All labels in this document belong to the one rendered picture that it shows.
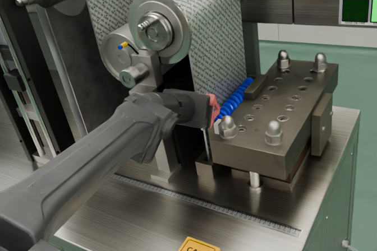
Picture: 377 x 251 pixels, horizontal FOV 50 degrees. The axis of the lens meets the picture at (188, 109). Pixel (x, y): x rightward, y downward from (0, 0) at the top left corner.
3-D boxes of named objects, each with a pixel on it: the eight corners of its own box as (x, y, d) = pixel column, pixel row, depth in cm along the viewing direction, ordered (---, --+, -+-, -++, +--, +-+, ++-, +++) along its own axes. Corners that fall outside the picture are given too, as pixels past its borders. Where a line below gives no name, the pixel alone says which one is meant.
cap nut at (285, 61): (274, 67, 106) (274, 51, 104) (279, 61, 109) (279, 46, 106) (288, 69, 104) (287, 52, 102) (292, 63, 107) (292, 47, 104)
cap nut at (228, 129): (216, 137, 83) (214, 119, 81) (224, 128, 86) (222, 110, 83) (233, 140, 81) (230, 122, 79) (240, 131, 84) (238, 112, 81)
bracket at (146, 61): (150, 180, 95) (118, 62, 80) (165, 163, 100) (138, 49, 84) (167, 185, 93) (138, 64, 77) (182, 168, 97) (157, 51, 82)
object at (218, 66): (201, 130, 88) (188, 52, 79) (245, 80, 104) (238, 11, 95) (203, 130, 88) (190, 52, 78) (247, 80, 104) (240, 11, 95)
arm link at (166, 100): (165, 101, 67) (141, 86, 69) (149, 137, 69) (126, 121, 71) (187, 102, 73) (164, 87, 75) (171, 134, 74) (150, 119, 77)
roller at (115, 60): (107, 79, 95) (94, 31, 89) (167, 38, 113) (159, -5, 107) (148, 86, 89) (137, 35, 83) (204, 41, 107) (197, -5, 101)
